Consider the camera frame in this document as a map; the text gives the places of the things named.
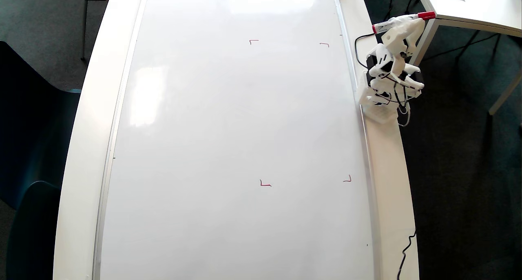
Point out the dark teal chair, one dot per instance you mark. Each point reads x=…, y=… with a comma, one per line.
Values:
x=32, y=231
x=32, y=121

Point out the red pen cap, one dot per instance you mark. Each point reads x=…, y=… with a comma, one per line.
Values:
x=427, y=15

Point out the white side table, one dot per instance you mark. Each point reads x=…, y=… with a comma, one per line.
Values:
x=481, y=6

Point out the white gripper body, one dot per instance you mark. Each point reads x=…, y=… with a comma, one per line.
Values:
x=401, y=32

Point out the white marker pen red end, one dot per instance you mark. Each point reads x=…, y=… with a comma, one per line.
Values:
x=385, y=25

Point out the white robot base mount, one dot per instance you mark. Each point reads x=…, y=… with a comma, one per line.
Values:
x=381, y=114

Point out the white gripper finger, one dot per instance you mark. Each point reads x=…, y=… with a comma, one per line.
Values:
x=414, y=38
x=412, y=23

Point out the large white whiteboard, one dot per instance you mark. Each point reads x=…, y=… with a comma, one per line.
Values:
x=228, y=129

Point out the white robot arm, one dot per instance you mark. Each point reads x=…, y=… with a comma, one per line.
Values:
x=383, y=55

